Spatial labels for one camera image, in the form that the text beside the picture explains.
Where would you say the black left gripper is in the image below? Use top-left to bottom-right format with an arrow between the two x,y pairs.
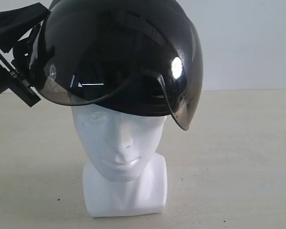
0,22 -> 41,107

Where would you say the black helmet with visor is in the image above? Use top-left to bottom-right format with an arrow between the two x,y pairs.
29,0 -> 204,130

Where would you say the white mannequin head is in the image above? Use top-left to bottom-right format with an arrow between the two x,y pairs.
71,104 -> 168,218

